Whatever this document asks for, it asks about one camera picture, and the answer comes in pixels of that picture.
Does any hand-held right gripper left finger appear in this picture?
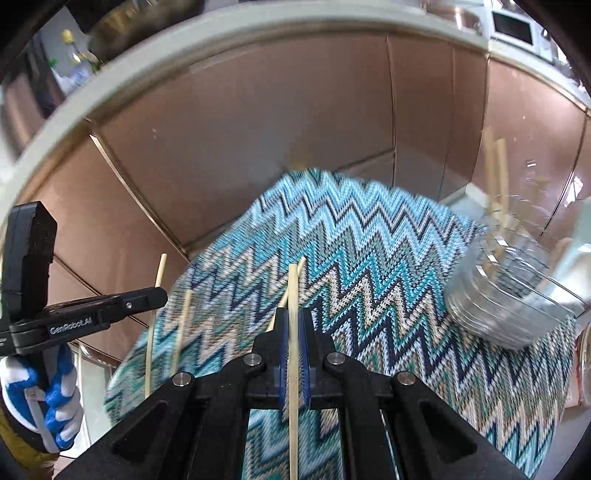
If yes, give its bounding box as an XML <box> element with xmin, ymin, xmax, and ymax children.
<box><xmin>55</xmin><ymin>308</ymin><xmax>289</xmax><ymax>480</ymax></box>

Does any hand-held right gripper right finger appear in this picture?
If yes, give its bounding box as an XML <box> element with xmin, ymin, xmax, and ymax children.
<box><xmin>298</xmin><ymin>308</ymin><xmax>529</xmax><ymax>480</ymax></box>

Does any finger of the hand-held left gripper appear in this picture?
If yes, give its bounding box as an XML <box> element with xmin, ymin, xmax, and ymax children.
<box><xmin>99</xmin><ymin>287</ymin><xmax>168</xmax><ymax>320</ymax></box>

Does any single wooden chopstick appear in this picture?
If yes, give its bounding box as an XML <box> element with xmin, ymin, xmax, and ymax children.
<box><xmin>287</xmin><ymin>264</ymin><xmax>300</xmax><ymax>480</ymax></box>
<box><xmin>276</xmin><ymin>257</ymin><xmax>308</xmax><ymax>324</ymax></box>
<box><xmin>170</xmin><ymin>290</ymin><xmax>194</xmax><ymax>377</ymax></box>
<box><xmin>144</xmin><ymin>253</ymin><xmax>167</xmax><ymax>400</ymax></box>
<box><xmin>495</xmin><ymin>137</ymin><xmax>511</xmax><ymax>222</ymax></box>

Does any clear utensil holder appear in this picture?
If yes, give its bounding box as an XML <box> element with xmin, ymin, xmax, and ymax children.
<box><xmin>445</xmin><ymin>152</ymin><xmax>591</xmax><ymax>350</ymax></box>

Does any person's left forearm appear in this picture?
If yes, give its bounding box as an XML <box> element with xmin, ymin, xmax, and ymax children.
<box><xmin>0</xmin><ymin>406</ymin><xmax>61</xmax><ymax>472</ymax></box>

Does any person's left hand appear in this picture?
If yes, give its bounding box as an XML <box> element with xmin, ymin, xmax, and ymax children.
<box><xmin>0</xmin><ymin>344</ymin><xmax>85</xmax><ymax>455</ymax></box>

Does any zigzag patterned cloth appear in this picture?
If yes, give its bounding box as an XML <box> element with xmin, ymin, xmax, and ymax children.
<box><xmin>104</xmin><ymin>167</ymin><xmax>578</xmax><ymax>480</ymax></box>

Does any bronze wok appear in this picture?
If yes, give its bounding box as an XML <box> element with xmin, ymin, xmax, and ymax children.
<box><xmin>85</xmin><ymin>0</ymin><xmax>206</xmax><ymax>63</ymax></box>

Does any pink trash bin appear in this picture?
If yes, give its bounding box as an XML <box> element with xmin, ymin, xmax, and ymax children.
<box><xmin>573</xmin><ymin>323</ymin><xmax>591</xmax><ymax>407</ymax></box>

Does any white microwave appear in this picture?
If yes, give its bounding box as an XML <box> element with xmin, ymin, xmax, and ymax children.
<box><xmin>489</xmin><ymin>9</ymin><xmax>543</xmax><ymax>51</ymax></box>

